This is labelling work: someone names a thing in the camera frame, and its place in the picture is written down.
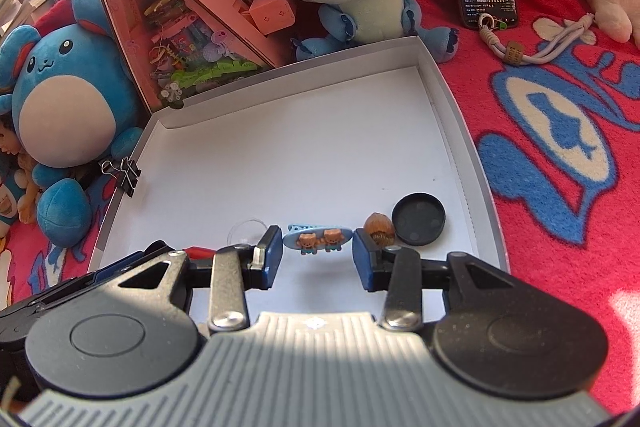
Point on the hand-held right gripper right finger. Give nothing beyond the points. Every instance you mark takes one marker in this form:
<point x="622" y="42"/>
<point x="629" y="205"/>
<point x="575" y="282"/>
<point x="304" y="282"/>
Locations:
<point x="362" y="257"/>

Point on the small pink box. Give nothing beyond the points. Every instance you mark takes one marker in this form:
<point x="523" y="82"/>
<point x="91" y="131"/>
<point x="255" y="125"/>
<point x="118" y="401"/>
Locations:
<point x="272" y="14"/>

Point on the round blue mouse plush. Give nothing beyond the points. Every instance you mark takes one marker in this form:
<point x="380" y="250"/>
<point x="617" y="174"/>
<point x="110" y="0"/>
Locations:
<point x="65" y="107"/>

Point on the blue bear hair clip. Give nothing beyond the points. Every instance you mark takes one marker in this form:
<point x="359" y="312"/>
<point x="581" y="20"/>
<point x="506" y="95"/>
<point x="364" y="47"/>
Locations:
<point x="315" y="237"/>

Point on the red crayon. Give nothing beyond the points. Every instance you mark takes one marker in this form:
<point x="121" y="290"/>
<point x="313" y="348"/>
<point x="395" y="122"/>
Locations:
<point x="200" y="252"/>

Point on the small black binder clip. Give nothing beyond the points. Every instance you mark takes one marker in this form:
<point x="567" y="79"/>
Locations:
<point x="127" y="174"/>

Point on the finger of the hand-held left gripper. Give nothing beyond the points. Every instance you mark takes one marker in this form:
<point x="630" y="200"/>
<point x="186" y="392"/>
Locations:
<point x="110" y="273"/>

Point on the black round lid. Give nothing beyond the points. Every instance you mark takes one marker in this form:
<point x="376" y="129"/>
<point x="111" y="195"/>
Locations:
<point x="419" y="219"/>

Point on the blue cat plush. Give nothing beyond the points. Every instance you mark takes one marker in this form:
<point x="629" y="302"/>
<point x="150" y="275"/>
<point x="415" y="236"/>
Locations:
<point x="6" y="207"/>

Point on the white cardboard box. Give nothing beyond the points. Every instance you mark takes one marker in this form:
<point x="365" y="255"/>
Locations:
<point x="310" y="147"/>

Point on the brown acorn nut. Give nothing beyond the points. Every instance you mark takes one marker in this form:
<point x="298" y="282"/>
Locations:
<point x="377" y="227"/>

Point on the clear plastic half sphere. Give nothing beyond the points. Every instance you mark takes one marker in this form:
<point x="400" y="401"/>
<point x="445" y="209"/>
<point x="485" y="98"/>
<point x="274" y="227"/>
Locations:
<point x="245" y="232"/>

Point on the triangular pink toy house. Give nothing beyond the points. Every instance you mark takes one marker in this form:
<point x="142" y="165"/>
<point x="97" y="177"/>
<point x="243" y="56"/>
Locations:
<point x="200" y="32"/>

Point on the brown-haired doll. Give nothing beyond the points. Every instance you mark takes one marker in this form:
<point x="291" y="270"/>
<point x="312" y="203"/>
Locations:
<point x="25" y="167"/>

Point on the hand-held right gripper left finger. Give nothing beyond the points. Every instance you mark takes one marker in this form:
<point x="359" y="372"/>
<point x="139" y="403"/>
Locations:
<point x="272" y="252"/>

